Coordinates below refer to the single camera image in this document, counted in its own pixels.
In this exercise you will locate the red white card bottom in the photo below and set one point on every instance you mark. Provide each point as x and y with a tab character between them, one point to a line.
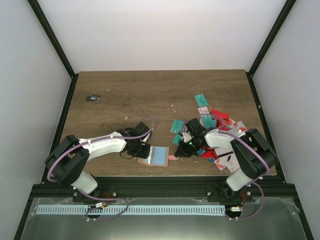
220	163

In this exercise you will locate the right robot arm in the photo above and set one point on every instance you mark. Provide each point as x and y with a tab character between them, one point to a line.
253	153

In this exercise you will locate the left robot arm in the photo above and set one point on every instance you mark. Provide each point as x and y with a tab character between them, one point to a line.
67	161

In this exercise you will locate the pink leather card holder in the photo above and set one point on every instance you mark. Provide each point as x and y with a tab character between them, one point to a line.
158	157

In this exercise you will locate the teal VIP card left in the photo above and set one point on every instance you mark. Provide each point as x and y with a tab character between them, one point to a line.
177	126

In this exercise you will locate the frame post black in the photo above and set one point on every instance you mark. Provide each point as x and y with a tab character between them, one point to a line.
42	19
276	27

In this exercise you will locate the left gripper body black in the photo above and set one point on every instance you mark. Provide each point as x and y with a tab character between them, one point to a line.
133	152

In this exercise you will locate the teal card far top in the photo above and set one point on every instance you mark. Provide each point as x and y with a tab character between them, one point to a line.
201	100

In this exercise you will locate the teal vip card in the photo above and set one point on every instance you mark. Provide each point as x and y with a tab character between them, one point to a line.
177	126
178	137

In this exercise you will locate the left frame post black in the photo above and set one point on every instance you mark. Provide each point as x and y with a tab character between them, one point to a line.
42	19

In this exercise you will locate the teal VIP card lower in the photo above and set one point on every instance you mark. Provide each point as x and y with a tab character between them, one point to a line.
178	137

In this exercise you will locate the black aluminium front rail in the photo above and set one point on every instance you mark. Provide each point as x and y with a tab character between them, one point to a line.
183	186

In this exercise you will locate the red card top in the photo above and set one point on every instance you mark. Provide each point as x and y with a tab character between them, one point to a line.
222	115

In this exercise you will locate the right frame post black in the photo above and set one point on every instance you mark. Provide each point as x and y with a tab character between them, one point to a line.
276	27

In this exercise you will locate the white floral card upper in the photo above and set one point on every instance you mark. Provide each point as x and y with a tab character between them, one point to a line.
203	110

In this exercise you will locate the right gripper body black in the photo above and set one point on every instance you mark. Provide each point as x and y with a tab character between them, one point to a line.
192	148

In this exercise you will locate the light blue slotted strip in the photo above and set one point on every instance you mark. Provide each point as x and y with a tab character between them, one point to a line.
151	210

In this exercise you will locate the small black tag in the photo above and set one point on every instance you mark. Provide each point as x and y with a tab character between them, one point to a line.
93	98

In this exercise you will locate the white floral card bottom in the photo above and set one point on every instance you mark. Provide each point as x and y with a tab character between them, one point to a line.
232	165

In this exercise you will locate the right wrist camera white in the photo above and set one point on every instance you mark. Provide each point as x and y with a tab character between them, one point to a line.
185	135

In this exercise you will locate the white floral card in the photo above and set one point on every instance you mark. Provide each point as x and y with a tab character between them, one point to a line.
203	110
232	165

